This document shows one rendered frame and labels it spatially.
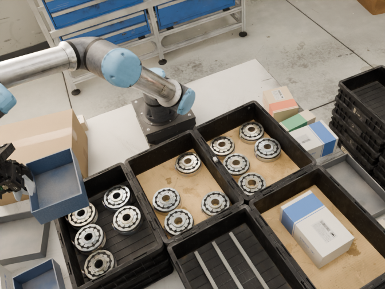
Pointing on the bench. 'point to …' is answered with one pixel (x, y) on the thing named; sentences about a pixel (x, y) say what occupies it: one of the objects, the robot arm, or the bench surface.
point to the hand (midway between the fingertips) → (30, 189)
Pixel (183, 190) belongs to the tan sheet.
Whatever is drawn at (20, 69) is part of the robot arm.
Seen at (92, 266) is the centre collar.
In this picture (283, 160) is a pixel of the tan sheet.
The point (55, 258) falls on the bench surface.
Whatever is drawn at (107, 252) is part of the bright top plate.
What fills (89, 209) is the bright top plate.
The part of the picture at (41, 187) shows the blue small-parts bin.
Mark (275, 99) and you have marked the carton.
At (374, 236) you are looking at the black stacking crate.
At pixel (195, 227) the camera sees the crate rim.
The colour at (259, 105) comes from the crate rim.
